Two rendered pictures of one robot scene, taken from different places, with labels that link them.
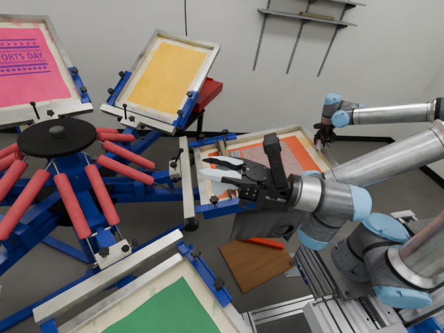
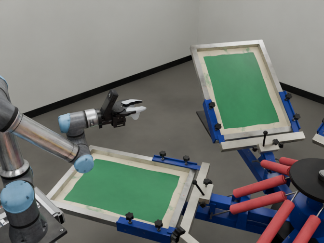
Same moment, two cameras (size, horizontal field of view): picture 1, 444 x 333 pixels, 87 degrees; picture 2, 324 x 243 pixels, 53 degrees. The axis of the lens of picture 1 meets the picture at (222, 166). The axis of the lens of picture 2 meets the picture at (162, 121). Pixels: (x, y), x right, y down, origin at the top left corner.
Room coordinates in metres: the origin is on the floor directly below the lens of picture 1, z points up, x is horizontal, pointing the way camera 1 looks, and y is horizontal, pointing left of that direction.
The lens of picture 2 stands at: (1.55, -0.40, 2.36)
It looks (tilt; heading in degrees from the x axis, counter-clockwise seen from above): 32 degrees down; 155
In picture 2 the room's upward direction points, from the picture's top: 1 degrees counter-clockwise
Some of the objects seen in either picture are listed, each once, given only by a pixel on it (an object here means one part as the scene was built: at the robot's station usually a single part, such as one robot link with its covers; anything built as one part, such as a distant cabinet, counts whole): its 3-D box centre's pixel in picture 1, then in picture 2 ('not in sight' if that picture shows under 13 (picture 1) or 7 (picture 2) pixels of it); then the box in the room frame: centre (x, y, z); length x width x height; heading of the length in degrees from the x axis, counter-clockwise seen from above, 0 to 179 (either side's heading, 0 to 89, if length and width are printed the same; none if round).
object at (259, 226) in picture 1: (264, 224); not in sight; (0.98, -0.35, 0.77); 0.46 x 0.09 x 0.36; 107
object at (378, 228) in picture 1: (378, 236); (19, 201); (0.49, -0.53, 1.42); 0.13 x 0.12 x 0.14; 178
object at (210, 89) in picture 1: (190, 90); not in sight; (2.22, 0.44, 1.06); 0.61 x 0.46 x 0.12; 167
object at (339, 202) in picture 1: (337, 201); (73, 122); (0.38, -0.26, 1.65); 0.11 x 0.08 x 0.09; 88
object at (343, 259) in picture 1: (358, 254); (26, 222); (0.50, -0.53, 1.31); 0.15 x 0.15 x 0.10
